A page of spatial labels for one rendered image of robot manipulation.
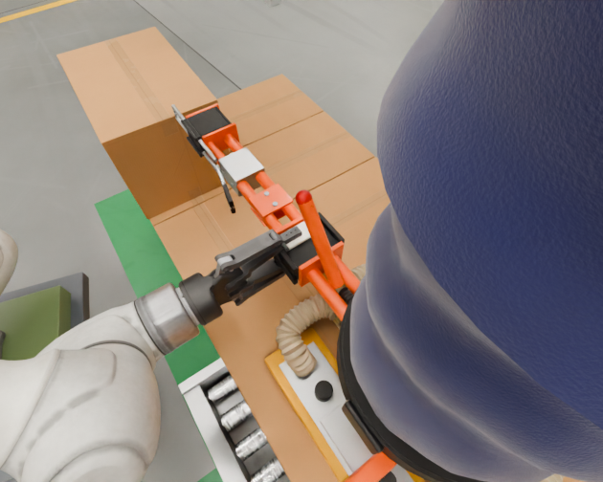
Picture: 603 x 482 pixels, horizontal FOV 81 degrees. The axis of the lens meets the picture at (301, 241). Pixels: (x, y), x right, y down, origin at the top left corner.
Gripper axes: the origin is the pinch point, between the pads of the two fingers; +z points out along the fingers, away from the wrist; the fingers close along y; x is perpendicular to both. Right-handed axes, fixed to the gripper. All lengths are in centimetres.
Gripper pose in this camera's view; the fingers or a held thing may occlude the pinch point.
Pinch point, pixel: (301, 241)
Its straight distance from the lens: 58.7
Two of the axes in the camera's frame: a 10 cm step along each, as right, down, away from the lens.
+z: 8.3, -4.7, 3.0
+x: 5.6, 6.9, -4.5
